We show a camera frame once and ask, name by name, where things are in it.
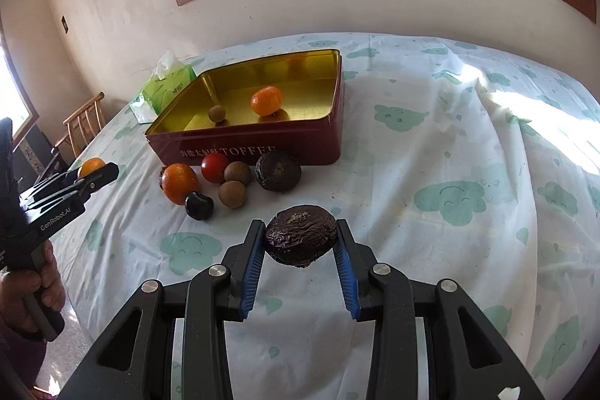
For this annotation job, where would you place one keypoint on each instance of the red cherry tomato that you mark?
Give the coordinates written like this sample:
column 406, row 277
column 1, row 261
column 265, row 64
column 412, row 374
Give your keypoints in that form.
column 214, row 168

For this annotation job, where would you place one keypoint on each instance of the brown longan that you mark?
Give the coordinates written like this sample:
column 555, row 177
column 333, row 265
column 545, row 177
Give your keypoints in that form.
column 216, row 113

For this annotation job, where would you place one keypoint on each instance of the person's left forearm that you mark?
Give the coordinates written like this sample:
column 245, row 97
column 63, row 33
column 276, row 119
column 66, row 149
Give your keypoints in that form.
column 18, row 358

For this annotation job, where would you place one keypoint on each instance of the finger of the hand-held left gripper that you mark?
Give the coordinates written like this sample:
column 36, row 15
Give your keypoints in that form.
column 93, row 182
column 56, row 180

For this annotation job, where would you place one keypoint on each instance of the brown kiwi upper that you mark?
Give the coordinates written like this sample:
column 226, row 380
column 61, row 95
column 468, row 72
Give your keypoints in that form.
column 235, row 172

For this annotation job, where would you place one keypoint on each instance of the large orange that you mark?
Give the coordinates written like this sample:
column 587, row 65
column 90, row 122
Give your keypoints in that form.
column 180, row 183

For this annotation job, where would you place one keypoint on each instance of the wall switch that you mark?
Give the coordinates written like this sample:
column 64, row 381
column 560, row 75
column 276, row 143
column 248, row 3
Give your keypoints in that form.
column 64, row 24

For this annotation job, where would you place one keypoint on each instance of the bright side window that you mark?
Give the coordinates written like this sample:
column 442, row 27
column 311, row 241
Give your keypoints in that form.
column 9, row 100

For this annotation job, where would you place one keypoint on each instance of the small dark wrinkled fruit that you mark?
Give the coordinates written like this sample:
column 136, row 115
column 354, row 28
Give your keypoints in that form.
column 161, row 178

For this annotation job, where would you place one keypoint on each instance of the person's left hand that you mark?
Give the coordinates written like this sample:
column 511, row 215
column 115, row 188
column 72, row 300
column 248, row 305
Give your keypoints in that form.
column 49, row 278

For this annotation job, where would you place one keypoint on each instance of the brown kiwi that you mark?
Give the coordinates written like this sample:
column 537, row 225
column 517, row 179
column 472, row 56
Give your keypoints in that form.
column 232, row 194
column 235, row 172

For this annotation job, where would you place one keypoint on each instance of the green tissue pack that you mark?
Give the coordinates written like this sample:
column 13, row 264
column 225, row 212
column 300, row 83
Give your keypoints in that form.
column 164, row 88

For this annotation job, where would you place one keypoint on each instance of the wooden chair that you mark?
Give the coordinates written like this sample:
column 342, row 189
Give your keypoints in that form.
column 82, row 123

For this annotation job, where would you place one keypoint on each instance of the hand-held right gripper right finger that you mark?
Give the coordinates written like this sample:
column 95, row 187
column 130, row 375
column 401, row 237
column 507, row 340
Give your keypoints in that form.
column 347, row 283

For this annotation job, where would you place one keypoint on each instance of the red and gold tin box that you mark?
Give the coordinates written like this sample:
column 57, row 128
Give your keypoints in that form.
column 300, row 147

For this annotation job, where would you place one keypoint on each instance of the brown kiwi lower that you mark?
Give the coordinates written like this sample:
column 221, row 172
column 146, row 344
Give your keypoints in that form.
column 232, row 194

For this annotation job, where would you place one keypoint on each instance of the dark purple plum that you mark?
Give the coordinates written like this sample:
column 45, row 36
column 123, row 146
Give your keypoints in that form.
column 198, row 205

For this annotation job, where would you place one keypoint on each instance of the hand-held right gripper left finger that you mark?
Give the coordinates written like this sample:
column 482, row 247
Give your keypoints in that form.
column 251, row 278

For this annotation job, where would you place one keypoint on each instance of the dark purple wrinkled passion fruit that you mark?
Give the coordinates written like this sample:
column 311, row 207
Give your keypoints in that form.
column 300, row 236

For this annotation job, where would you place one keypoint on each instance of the dark brown round passion fruit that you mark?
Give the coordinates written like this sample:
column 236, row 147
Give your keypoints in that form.
column 278, row 171

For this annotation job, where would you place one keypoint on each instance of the small orange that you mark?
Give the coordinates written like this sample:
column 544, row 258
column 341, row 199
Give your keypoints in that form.
column 266, row 100
column 91, row 165

